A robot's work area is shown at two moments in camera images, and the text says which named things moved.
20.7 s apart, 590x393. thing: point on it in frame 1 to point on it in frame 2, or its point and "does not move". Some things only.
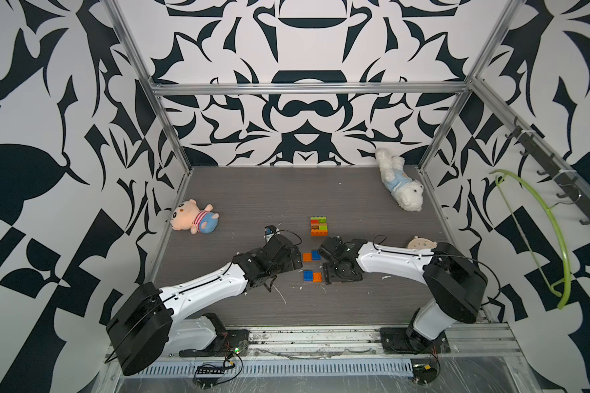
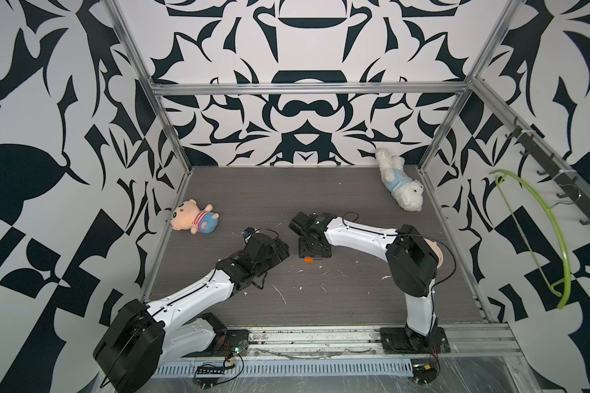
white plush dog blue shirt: [406, 191] does not move
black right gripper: [328, 276] to [322, 252]
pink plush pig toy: [188, 215] does not move
